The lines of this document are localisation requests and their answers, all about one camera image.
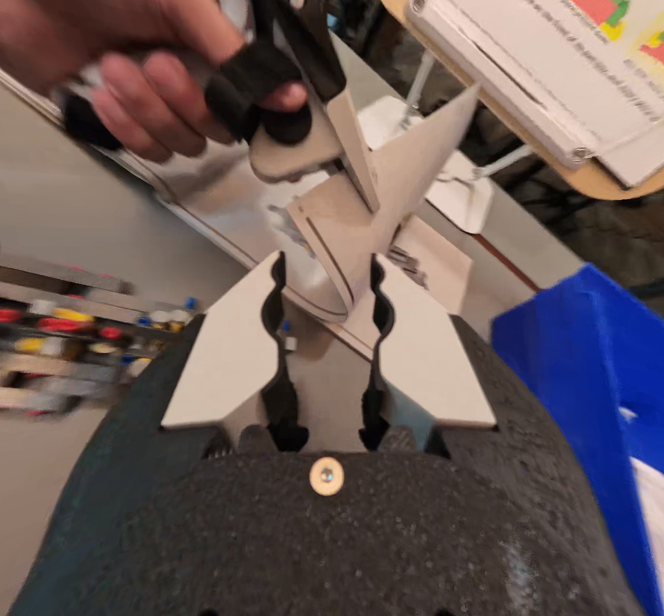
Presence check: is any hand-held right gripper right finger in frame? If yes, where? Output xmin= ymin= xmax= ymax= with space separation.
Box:
xmin=358 ymin=253 xmax=498 ymax=452

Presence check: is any multicoloured lego chassis assembly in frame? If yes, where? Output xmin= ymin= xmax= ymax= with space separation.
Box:
xmin=0 ymin=253 xmax=198 ymax=417

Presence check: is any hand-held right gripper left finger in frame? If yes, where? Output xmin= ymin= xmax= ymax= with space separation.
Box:
xmin=161 ymin=251 xmax=310 ymax=453

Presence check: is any blue flat object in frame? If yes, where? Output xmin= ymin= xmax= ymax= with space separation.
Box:
xmin=490 ymin=263 xmax=664 ymax=616

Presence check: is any lego instruction booklet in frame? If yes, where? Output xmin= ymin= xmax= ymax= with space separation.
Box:
xmin=0 ymin=69 xmax=480 ymax=363

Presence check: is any white printed sheet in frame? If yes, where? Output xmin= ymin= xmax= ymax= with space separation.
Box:
xmin=399 ymin=0 xmax=664 ymax=189

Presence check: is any person's left hand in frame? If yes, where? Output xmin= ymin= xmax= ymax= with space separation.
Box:
xmin=0 ymin=0 xmax=308 ymax=162

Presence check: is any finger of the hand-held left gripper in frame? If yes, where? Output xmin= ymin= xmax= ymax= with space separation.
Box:
xmin=326 ymin=88 xmax=383 ymax=214

